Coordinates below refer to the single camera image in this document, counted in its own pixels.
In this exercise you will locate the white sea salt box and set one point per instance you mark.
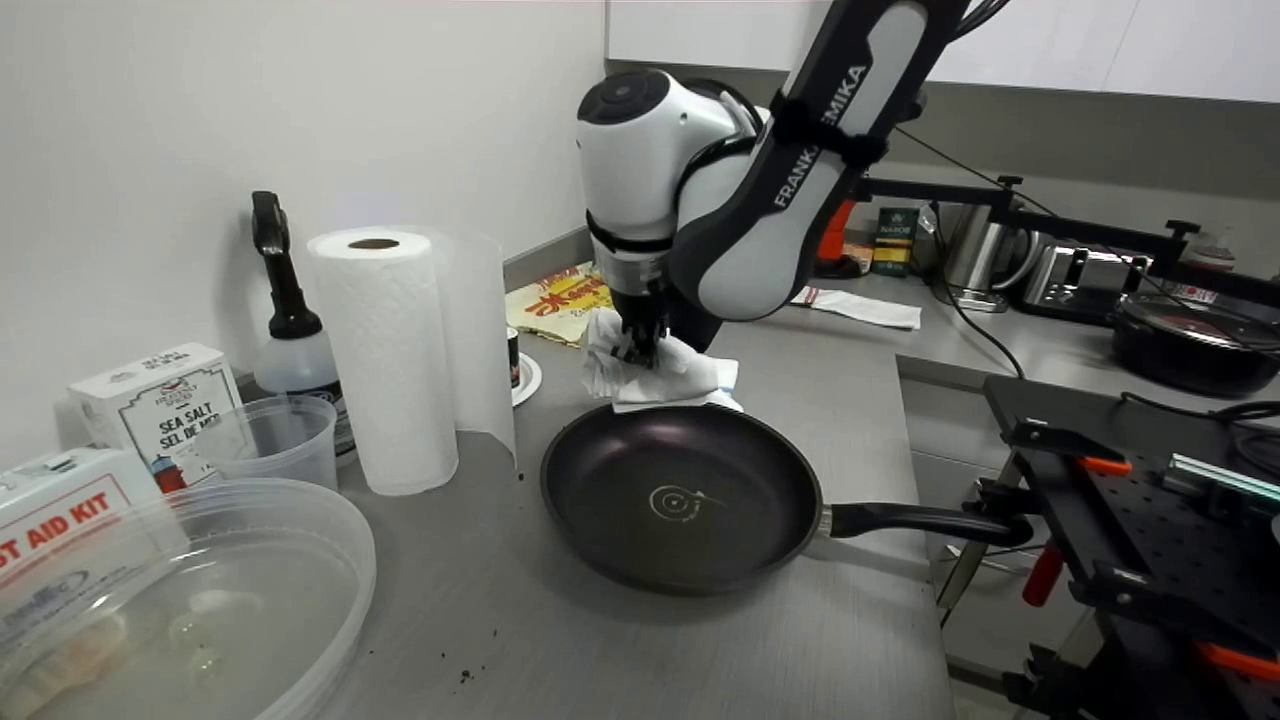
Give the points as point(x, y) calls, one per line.
point(167, 412)

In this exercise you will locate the black metal clamp bracket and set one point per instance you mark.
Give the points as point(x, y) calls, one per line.
point(1041, 437)

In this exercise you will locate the silver clamp lever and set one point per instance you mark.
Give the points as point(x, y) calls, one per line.
point(961, 582)

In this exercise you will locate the small clear plastic container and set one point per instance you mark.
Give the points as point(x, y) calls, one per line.
point(295, 445)

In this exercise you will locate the dark nonstick frying pan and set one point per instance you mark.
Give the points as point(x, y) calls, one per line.
point(626, 492)

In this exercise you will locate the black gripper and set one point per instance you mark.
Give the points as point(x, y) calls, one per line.
point(640, 308)

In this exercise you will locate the black optical breadboard table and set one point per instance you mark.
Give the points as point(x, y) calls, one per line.
point(1172, 533)

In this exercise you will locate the white towel with blue stripe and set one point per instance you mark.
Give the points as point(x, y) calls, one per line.
point(665, 406)
point(687, 361)

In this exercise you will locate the silver toaster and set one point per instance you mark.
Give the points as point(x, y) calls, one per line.
point(1087, 272)

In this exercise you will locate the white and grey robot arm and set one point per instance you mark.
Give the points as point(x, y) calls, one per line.
point(747, 253)

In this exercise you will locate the white paper towel roll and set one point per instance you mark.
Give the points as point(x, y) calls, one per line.
point(385, 361)

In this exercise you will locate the white bottle with black dispenser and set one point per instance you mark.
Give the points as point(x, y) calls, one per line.
point(285, 361)

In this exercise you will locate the shiny metal canister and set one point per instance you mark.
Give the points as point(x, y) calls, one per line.
point(982, 253)

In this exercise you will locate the white folded paper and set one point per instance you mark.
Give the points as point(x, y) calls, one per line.
point(866, 308)

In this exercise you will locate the black round pot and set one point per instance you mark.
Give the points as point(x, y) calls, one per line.
point(1185, 346)

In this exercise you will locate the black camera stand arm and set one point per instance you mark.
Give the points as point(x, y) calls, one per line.
point(1008, 199)

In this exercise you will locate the large clear plastic container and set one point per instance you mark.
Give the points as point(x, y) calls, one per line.
point(265, 625)

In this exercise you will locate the green box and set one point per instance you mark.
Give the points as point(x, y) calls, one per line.
point(906, 241)

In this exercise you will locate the white first aid kit box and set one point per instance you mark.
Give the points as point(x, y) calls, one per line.
point(67, 522)

